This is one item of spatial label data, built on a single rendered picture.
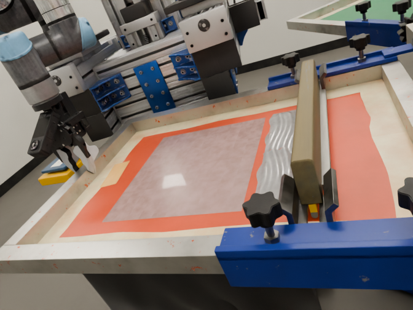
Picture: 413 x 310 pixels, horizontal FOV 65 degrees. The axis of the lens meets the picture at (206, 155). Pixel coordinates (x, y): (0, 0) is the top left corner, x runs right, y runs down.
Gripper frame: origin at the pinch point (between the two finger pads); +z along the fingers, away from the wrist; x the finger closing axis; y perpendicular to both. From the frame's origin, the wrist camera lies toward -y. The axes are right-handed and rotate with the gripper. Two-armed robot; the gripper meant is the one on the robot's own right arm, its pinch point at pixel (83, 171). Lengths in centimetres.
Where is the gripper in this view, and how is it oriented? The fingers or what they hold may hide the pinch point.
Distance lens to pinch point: 90.2
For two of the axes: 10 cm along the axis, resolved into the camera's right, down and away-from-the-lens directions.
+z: 3.4, 8.2, 4.6
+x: -9.0, 1.5, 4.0
